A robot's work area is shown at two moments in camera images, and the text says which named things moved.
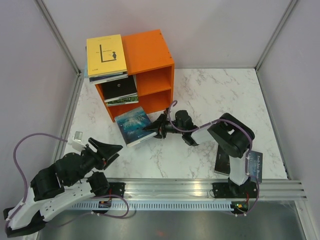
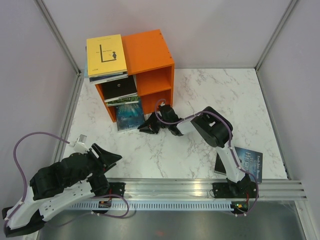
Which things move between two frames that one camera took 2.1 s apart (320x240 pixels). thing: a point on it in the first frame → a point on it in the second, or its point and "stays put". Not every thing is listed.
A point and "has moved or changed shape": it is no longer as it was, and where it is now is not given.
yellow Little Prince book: [105, 56] stays put
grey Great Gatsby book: [120, 97] stays put
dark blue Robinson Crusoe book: [100, 79] stays put
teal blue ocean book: [131, 124] has moved or changed shape
